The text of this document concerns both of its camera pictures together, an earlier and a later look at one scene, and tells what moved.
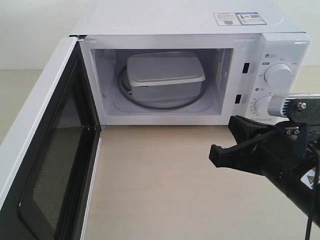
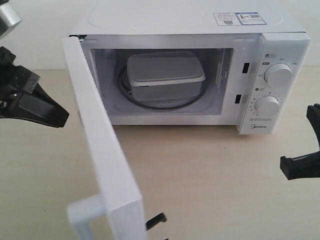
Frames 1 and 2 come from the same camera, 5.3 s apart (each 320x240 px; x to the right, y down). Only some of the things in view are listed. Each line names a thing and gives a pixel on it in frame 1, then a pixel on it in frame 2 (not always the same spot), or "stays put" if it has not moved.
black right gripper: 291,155 → 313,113
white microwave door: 49,159 → 121,198
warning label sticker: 228,19 stays put
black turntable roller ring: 154,108 stays put
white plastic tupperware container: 165,76 stays put
